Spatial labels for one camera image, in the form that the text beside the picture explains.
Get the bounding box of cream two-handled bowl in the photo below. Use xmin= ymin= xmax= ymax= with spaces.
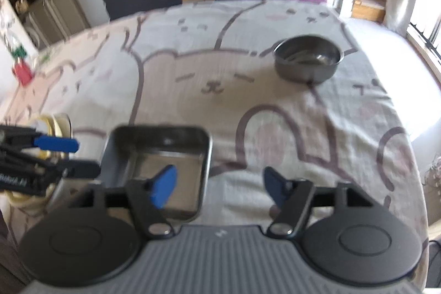
xmin=8 ymin=112 xmax=73 ymax=208

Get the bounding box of steel square tray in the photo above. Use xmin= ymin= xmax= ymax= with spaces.
xmin=73 ymin=125 xmax=212 ymax=222

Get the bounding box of yellow-rimmed lemon pattern bowl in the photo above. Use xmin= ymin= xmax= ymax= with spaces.
xmin=29 ymin=116 xmax=65 ymax=160

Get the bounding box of red drink can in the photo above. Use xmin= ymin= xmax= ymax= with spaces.
xmin=13 ymin=61 xmax=34 ymax=87

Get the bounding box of green snack packet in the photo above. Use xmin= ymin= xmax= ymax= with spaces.
xmin=36 ymin=52 xmax=51 ymax=64

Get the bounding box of clear plastic water bottle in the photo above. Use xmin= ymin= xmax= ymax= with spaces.
xmin=10 ymin=43 xmax=28 ymax=61

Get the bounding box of pink cartoon tablecloth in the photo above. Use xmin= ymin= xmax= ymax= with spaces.
xmin=1 ymin=0 xmax=427 ymax=240

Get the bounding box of grey kitchen cabinet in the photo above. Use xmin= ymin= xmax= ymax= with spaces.
xmin=22 ymin=0 xmax=89 ymax=50

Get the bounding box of round steel bowl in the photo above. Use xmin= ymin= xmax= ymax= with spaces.
xmin=273 ymin=35 xmax=344 ymax=84

